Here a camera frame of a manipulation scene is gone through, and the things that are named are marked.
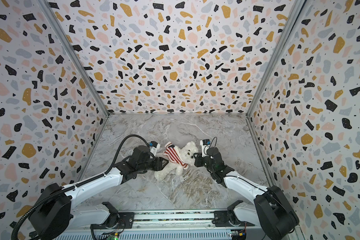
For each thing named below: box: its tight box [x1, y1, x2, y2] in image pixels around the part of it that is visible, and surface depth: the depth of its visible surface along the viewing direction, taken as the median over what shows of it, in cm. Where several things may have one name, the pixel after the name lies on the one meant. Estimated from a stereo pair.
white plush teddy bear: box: [154, 141, 199, 181], surface depth 87 cm
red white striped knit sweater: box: [163, 141, 189, 170], surface depth 89 cm
